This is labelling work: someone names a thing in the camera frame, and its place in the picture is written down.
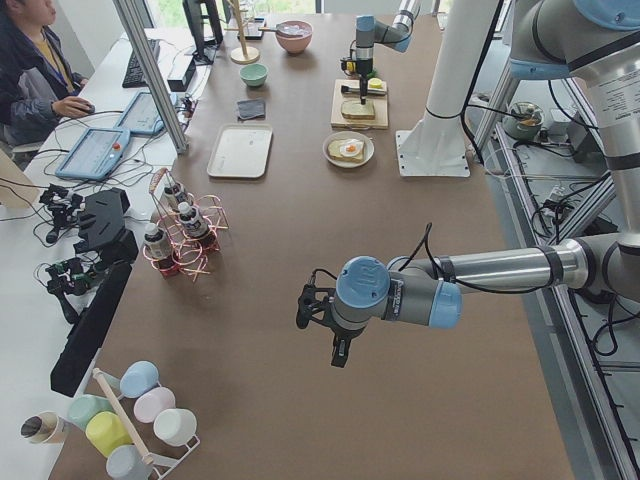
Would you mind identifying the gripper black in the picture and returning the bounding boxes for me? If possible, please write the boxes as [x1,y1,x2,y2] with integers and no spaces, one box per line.
[340,47,376,104]
[296,277,361,367]

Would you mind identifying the bread slice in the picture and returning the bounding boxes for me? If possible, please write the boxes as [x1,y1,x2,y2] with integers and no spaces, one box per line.
[340,99,376,120]
[327,138,365,163]

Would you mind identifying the beige serving tray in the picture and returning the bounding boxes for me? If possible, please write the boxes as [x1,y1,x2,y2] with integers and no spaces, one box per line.
[206,122,273,179]

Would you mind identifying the yellow lemon half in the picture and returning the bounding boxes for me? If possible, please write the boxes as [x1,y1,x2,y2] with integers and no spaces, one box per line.
[368,78,385,91]

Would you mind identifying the black metal tongs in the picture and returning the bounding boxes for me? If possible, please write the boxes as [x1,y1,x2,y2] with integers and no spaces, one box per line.
[340,84,387,96]

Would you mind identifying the wooden cutting board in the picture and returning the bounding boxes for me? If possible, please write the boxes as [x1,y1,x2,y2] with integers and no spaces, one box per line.
[330,79,389,129]

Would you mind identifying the white round plate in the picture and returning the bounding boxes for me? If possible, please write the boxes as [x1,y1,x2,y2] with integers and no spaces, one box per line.
[322,131,375,169]

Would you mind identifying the fried egg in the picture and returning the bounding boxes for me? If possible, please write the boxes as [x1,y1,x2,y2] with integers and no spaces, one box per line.
[339,139,364,157]

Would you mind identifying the pink bowl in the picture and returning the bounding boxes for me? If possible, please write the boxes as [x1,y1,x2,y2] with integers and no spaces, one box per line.
[275,20,313,54]

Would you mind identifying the green bowl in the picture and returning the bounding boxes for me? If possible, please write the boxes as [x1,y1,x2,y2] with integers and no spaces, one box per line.
[239,63,268,87]

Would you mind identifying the grey folded cloth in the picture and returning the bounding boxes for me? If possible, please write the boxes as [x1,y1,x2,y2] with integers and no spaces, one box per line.
[237,98,266,121]

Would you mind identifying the wooden mug tree stand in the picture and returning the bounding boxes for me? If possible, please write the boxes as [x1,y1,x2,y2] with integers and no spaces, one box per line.
[226,0,260,65]

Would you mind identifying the black monitor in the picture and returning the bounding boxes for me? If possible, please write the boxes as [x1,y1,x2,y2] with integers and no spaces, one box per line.
[182,0,223,65]

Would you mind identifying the green pot on shelf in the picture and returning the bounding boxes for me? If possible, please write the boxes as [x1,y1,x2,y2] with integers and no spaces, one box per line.
[502,102,544,140]

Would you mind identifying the bottle in rack middle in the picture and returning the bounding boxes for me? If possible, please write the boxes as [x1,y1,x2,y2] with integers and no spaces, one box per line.
[179,203,208,239]

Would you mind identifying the bottle in rack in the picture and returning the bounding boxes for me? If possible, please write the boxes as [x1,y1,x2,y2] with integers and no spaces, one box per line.
[144,222,170,260]
[163,183,189,212]
[179,203,208,239]

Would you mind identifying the white cup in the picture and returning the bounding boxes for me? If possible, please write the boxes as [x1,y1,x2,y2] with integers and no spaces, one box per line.
[153,408,197,446]

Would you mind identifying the bottle in rack front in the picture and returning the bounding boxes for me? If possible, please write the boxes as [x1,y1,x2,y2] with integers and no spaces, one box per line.
[144,222,170,260]

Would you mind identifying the blue cup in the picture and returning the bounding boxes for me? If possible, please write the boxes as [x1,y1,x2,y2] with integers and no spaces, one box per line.
[120,360,159,399]

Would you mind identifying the pink cup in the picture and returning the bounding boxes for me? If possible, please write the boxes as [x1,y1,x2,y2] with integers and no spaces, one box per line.
[133,386,176,424]

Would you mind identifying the bottle in rack back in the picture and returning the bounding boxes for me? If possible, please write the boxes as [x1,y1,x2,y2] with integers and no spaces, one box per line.
[163,183,189,212]

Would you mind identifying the blue teach pendant far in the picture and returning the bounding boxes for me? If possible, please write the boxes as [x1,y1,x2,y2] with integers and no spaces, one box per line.
[115,91,164,136]

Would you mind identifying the blue teach pendant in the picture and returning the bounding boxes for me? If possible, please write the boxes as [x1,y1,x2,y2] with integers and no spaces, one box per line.
[55,128,130,180]
[115,91,164,136]

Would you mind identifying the black keyboard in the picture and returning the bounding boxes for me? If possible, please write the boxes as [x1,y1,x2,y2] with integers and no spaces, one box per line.
[122,39,160,88]

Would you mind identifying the black bar device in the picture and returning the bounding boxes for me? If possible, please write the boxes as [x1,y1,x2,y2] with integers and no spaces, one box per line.
[50,262,132,398]

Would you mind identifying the grey cup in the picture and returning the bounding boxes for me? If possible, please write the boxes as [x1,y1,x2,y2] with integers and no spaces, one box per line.
[106,445,152,480]

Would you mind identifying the yellow cup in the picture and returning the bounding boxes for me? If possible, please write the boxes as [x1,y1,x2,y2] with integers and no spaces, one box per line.
[85,411,132,458]

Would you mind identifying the green cup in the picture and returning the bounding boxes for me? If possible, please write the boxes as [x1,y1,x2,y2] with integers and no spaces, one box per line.
[67,394,113,430]

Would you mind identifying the blue teach pendant near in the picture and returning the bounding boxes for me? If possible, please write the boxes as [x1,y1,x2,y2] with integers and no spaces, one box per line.
[55,128,130,180]

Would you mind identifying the paper cup with metal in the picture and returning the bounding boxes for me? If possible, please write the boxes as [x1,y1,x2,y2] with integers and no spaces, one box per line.
[20,411,69,444]

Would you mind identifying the seated person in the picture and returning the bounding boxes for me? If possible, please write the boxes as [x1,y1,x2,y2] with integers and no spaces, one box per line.
[1,1,92,147]

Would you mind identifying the copper wire bottle rack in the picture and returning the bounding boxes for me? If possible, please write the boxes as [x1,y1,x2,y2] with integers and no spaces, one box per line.
[142,167,229,280]

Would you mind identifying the white wire cup rack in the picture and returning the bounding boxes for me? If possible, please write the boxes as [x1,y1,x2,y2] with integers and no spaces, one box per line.
[92,368,200,479]

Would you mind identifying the aluminium frame post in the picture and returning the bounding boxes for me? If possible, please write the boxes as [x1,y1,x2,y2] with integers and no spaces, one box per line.
[113,0,188,155]

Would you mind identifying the black gripper mount stand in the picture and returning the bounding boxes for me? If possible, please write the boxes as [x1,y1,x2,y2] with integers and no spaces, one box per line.
[73,188,139,270]

